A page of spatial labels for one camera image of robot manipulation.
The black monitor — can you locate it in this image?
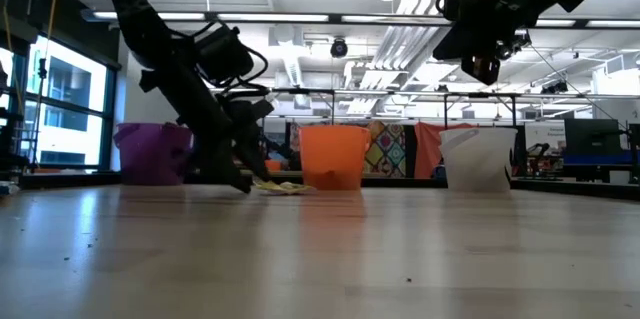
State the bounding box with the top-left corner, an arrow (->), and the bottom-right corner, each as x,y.
564,118 -> 622,156

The black left camera cable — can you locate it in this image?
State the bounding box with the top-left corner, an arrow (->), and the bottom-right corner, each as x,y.
167,18 -> 271,105

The purple plastic bucket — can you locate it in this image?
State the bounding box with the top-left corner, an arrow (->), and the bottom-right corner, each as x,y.
113,122 -> 194,187

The colourful patchwork quilt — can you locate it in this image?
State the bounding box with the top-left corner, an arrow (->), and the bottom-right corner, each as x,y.
363,119 -> 416,179

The orange hanging cloth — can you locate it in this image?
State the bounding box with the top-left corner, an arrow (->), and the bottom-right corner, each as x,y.
413,122 -> 474,179

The black gantry frame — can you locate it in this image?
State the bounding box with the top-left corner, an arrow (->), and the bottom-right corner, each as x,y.
443,91 -> 519,129
269,87 -> 336,128

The orange pumpkin face bucket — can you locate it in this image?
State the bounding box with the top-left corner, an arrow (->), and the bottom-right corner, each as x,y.
298,124 -> 372,191

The yellow candy packet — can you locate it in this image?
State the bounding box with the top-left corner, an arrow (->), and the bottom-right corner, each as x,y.
252,178 -> 317,197

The long ceiling light strip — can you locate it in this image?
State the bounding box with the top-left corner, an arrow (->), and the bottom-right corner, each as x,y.
534,17 -> 577,28
249,12 -> 330,23

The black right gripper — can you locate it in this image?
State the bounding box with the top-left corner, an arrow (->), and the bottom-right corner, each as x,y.
432,0 -> 541,62

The white plastic bucket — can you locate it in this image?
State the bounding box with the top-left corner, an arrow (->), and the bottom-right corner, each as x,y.
438,127 -> 519,193

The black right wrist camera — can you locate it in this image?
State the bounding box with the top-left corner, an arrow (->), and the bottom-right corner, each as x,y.
459,53 -> 502,87

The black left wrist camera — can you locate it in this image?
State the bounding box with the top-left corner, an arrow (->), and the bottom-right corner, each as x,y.
195,24 -> 256,86

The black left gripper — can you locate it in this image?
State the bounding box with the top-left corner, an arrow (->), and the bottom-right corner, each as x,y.
184,94 -> 275,194

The large black framed window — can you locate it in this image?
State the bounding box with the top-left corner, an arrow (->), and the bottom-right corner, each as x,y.
0,33 -> 119,173

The black round ceiling camera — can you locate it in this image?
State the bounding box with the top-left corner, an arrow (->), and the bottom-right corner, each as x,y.
329,37 -> 350,59

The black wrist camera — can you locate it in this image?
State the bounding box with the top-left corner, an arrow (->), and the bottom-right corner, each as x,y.
195,24 -> 256,86
459,53 -> 502,87

